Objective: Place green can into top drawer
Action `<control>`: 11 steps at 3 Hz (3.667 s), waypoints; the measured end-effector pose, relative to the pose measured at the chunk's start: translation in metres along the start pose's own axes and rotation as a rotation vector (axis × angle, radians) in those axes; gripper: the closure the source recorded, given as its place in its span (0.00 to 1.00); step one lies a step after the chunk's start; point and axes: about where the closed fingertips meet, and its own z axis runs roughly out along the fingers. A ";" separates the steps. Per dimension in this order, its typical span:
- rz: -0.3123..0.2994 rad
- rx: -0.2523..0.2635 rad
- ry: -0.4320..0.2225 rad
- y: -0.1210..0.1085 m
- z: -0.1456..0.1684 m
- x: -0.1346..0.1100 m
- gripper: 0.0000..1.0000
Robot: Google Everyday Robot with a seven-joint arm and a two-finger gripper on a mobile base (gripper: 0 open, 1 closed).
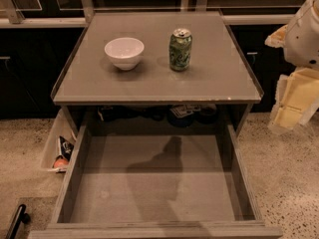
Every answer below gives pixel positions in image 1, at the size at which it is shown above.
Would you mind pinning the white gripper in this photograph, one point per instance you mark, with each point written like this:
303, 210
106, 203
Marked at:
303, 39

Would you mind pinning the green soda can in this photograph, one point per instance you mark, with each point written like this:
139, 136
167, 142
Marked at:
179, 49

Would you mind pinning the grey cabinet with top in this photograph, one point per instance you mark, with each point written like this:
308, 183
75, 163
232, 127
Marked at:
218, 73

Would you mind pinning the open grey top drawer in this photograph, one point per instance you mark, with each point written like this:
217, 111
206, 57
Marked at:
145, 179

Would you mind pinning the white ceramic bowl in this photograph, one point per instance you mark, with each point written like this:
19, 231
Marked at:
125, 53

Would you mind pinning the dark snack bag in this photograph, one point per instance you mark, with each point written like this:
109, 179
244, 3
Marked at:
65, 148

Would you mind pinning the clear plastic bin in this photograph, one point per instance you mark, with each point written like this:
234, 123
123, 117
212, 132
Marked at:
51, 150

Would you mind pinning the orange ball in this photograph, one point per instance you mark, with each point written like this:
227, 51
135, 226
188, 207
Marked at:
61, 163

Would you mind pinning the black handle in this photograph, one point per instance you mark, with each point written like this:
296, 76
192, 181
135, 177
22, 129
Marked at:
20, 216

